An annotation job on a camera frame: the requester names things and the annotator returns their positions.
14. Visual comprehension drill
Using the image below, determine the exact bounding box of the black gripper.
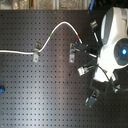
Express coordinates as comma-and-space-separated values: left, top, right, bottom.
75, 43, 99, 57

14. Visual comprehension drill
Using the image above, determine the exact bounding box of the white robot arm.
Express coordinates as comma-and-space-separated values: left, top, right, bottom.
74, 7, 128, 82

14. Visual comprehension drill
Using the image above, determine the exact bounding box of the black perforated breadboard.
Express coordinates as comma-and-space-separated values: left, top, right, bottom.
0, 10, 128, 128

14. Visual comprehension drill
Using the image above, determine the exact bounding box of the blue object at left edge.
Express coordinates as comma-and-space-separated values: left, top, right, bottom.
0, 86, 5, 93

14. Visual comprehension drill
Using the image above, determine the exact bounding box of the right metal cable clip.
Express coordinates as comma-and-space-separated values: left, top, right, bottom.
69, 43, 75, 63

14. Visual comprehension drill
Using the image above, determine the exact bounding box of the metal cable clip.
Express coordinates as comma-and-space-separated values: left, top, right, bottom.
69, 43, 75, 63
33, 42, 41, 63

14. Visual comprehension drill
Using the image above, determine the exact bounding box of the black cable with white plug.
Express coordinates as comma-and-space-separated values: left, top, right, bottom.
77, 63, 116, 88

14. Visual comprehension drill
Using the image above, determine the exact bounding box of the black cable with grey plug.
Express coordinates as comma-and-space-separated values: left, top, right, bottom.
89, 20, 102, 47

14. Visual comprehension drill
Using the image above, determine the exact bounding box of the left metal cable clip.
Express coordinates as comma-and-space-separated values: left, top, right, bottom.
33, 42, 41, 63

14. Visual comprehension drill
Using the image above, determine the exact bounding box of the blue cable at top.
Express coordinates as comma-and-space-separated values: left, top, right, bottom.
87, 0, 96, 14

